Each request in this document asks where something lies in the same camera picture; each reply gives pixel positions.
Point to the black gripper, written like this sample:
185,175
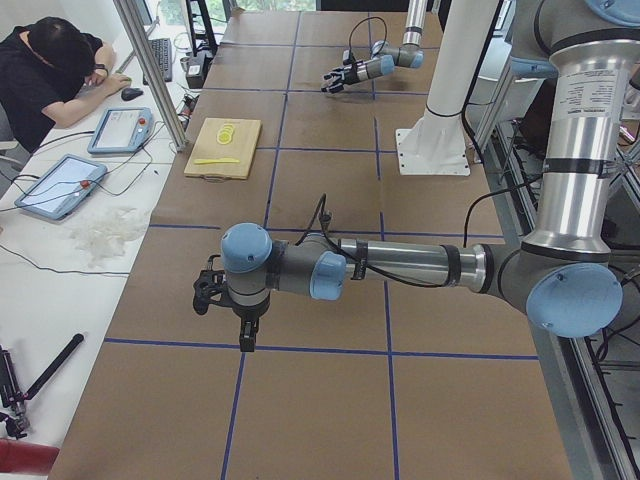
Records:
247,312
353,73

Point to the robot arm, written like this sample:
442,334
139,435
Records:
384,57
558,276

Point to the bamboo cutting board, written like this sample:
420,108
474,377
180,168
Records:
243,145

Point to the lemon slice front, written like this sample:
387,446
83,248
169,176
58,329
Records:
223,141

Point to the yellow plastic knife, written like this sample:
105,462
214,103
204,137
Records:
221,160

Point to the crumpled white plastic wrap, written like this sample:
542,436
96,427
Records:
107,240

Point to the black keyboard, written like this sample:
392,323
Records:
161,49

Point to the black computer mouse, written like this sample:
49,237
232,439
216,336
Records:
130,93

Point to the far teach pendant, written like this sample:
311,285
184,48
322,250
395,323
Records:
121,131

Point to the teach pendant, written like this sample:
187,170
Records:
121,131
62,188

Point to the near teach pendant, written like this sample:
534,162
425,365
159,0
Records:
62,188

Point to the red cylinder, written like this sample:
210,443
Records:
18,457

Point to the person in black shirt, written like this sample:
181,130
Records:
52,76

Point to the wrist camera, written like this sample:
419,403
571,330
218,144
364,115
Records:
210,288
348,57

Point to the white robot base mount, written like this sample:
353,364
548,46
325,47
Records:
435,145

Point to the aluminium frame post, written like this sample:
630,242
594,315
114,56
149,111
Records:
134,29

